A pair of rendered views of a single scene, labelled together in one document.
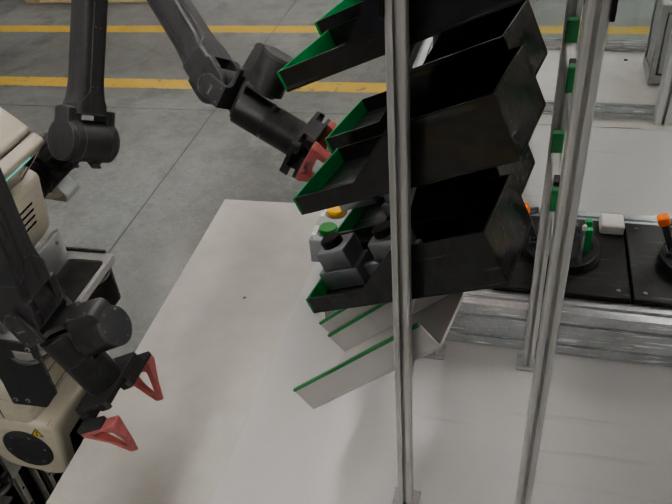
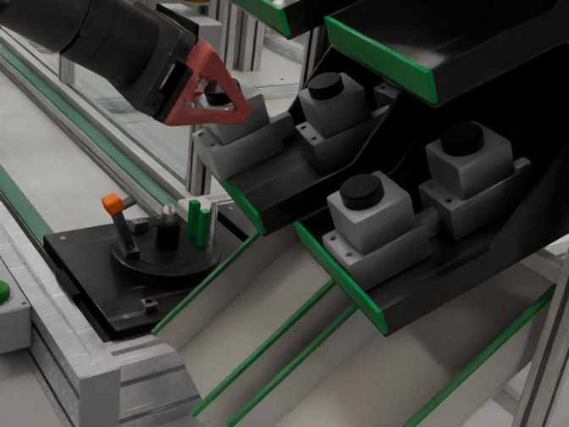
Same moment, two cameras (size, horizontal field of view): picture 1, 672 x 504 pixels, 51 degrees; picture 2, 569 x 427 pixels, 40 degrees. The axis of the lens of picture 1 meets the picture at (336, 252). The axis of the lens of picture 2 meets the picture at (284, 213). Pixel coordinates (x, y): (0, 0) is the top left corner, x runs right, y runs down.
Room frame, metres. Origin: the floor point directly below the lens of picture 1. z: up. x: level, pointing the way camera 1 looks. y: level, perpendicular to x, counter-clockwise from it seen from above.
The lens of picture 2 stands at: (0.53, 0.44, 1.48)
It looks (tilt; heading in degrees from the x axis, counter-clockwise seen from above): 26 degrees down; 305
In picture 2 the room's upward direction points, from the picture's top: 8 degrees clockwise
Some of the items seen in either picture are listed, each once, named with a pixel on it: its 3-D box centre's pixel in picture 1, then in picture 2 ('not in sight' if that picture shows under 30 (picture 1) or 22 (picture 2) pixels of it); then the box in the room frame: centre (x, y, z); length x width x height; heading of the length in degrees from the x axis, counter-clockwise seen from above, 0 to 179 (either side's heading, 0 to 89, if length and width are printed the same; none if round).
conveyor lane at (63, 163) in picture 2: not in sight; (94, 202); (1.43, -0.30, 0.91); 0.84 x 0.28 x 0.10; 163
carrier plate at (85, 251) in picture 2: not in sight; (165, 266); (1.15, -0.19, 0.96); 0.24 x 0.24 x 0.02; 73
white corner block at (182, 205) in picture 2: not in sight; (196, 215); (1.21, -0.31, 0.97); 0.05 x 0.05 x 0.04; 73
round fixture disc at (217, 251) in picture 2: not in sight; (166, 252); (1.15, -0.19, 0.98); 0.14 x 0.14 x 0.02
